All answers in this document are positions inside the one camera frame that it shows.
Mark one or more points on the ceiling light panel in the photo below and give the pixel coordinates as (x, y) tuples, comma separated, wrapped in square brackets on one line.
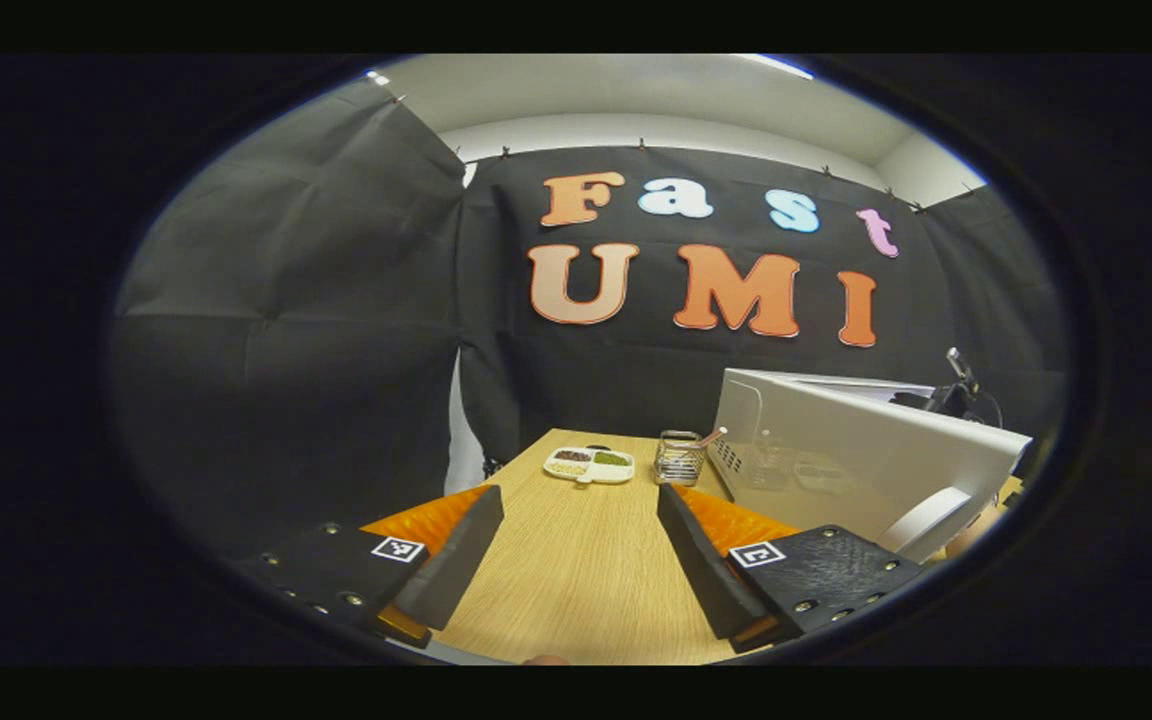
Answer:
[(379, 77), (776, 66)]

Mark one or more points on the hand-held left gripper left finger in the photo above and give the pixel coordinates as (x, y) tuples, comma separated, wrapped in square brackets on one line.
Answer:
[(456, 565)]

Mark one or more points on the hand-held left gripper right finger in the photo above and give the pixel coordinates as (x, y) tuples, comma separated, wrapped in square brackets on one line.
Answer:
[(701, 570)]

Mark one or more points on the black backdrop cloth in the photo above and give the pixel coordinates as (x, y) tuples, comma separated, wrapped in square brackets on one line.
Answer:
[(286, 350)]

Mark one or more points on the white divided plate with grains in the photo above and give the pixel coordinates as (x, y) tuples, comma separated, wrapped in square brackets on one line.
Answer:
[(588, 465)]

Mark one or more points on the white microwave oven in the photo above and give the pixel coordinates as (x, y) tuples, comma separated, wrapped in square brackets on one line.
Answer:
[(836, 440)]

